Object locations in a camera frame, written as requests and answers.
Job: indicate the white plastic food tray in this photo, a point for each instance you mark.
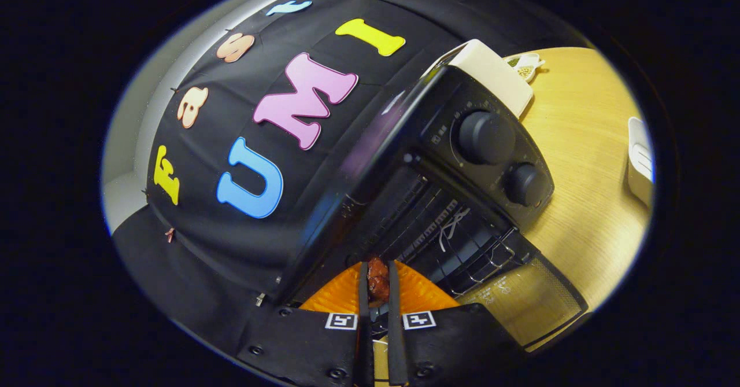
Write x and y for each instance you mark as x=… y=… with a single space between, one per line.
x=639 y=167

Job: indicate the silver cloth clip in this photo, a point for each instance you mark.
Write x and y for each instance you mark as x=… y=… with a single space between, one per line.
x=260 y=299

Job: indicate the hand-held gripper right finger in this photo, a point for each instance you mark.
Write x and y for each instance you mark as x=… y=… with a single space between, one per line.
x=395 y=317

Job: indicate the pink cloth clip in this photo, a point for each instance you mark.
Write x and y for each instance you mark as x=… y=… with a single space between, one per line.
x=170 y=235

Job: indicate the white bread toaster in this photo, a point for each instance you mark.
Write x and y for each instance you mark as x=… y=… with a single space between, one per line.
x=491 y=69

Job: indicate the white divided bean dish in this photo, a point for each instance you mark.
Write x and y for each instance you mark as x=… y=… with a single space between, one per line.
x=527 y=70

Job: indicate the black toaster oven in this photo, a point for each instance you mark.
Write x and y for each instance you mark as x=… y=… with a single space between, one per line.
x=439 y=121

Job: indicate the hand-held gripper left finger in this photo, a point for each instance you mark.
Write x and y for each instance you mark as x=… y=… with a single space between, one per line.
x=363 y=317

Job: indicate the brown roasted drumstick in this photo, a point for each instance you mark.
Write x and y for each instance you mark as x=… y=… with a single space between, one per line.
x=378 y=280

